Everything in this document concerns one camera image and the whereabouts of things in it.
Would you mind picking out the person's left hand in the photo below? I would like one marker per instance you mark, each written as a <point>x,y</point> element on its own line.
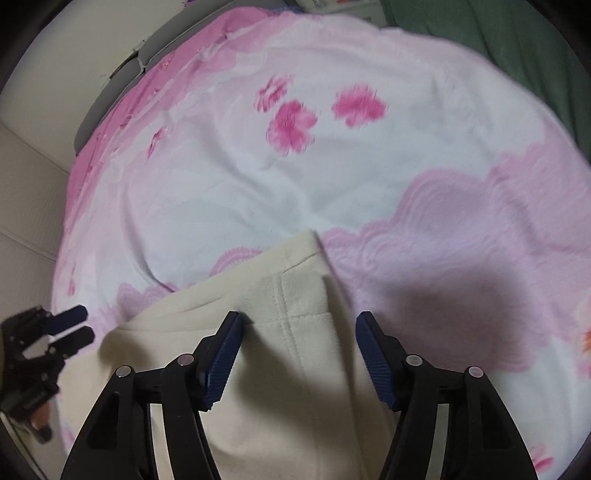
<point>40,424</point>

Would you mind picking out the white louvered wardrobe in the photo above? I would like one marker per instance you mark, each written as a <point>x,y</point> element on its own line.
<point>33,191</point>

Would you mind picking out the grey padded headboard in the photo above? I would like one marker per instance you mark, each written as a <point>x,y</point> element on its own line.
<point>162,42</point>

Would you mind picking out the cream beige pants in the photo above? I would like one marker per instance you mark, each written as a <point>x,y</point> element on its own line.
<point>299,403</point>

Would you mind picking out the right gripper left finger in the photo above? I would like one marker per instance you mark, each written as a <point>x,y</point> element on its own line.
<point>115,441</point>

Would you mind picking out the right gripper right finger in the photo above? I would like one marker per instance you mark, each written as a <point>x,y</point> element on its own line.
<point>482,442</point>

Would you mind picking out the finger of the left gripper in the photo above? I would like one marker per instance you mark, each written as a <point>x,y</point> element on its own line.
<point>67,319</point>
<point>69,345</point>

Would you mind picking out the green curtain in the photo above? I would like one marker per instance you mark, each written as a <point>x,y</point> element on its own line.
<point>543,45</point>

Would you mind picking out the pink floral bed duvet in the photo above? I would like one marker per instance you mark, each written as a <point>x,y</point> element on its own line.
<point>447,199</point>

